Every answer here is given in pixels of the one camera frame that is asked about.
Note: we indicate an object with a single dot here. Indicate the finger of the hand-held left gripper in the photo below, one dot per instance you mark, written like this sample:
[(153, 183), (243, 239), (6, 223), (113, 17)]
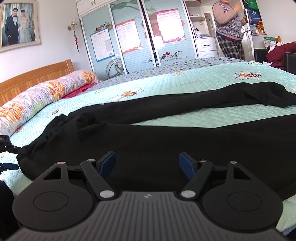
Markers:
[(17, 150), (10, 166)]

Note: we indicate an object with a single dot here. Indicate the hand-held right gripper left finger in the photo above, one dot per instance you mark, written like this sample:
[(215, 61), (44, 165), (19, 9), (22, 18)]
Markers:
[(107, 163)]

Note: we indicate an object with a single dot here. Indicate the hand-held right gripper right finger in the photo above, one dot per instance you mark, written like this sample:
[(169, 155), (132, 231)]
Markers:
[(187, 165)]

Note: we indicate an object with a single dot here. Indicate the black pants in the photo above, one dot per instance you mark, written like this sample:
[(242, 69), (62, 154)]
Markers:
[(161, 143)]

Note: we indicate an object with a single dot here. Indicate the person's dark clothing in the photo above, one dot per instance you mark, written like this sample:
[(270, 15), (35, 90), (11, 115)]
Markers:
[(7, 204)]

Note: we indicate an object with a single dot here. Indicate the floral rolled duvet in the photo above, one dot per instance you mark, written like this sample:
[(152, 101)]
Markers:
[(41, 95)]

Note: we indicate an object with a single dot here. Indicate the wooden headboard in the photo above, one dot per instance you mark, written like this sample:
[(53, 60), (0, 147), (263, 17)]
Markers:
[(34, 76)]

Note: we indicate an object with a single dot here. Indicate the red cloth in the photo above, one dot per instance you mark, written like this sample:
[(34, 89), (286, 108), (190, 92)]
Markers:
[(78, 90)]

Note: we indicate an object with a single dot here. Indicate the mint bee print quilt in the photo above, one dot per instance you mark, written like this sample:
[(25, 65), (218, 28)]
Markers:
[(185, 81)]

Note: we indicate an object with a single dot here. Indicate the lilac dotted bedsheet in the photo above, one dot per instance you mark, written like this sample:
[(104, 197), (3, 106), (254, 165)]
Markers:
[(185, 64)]

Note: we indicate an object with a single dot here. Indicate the sliding door wardrobe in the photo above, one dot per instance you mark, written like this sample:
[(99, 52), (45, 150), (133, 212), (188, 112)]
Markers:
[(138, 62)]

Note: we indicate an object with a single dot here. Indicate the white chart poster blue border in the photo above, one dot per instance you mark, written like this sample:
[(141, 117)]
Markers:
[(101, 46)]

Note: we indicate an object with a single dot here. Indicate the framed wedding photo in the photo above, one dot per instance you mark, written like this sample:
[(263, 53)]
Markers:
[(18, 23)]

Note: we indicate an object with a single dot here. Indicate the white shelf unit with drawers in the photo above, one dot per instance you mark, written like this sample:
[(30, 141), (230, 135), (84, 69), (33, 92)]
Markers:
[(205, 44)]

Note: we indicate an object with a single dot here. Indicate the red hanging ornament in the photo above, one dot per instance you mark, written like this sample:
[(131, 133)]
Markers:
[(76, 41)]

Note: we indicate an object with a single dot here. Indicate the orange border poster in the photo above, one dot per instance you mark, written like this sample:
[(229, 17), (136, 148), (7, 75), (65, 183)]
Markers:
[(128, 37)]

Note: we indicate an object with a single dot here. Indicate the wooden letter decoration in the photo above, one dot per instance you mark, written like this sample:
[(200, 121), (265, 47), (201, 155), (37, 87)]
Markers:
[(104, 26)]

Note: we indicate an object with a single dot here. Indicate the white door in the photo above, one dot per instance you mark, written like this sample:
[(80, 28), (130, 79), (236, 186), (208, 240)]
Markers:
[(248, 41)]

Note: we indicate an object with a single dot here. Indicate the pink border poster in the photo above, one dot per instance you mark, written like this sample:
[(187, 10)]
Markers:
[(170, 25)]

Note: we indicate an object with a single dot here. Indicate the black armchair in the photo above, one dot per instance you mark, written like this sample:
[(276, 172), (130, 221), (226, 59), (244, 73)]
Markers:
[(290, 62)]

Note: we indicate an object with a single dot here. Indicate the dark red padded jacket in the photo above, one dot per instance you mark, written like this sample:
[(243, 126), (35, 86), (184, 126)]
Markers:
[(282, 53)]

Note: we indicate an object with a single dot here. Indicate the green white carton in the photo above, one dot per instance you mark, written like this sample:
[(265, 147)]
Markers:
[(269, 42)]

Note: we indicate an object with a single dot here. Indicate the orange snack packets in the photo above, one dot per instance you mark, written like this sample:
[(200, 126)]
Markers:
[(257, 27)]

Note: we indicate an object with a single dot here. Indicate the wooden chair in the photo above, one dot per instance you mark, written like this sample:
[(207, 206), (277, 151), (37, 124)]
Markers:
[(278, 39)]

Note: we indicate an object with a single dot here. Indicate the white overhead cabinets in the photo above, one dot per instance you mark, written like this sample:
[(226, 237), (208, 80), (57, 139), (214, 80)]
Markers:
[(92, 4)]

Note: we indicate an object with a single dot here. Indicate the blue bag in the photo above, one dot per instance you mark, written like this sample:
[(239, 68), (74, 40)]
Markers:
[(254, 15)]

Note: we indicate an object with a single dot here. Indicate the green bag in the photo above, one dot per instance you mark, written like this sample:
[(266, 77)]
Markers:
[(252, 4)]

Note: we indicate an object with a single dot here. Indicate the wall lamp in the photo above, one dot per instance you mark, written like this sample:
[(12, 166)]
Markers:
[(73, 23)]

